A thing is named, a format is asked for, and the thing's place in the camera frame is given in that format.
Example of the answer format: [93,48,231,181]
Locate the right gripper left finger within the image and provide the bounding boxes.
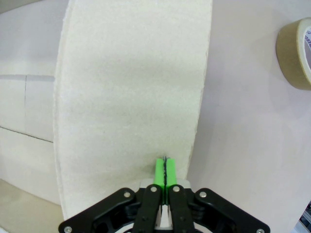
[58,157,166,233]

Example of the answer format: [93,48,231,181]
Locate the brown cardboard shipping box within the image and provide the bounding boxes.
[0,0,213,220]

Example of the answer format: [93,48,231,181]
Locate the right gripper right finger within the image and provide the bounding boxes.
[165,157,271,233]

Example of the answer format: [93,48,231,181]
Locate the brown packing tape roll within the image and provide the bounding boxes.
[276,17,311,91]

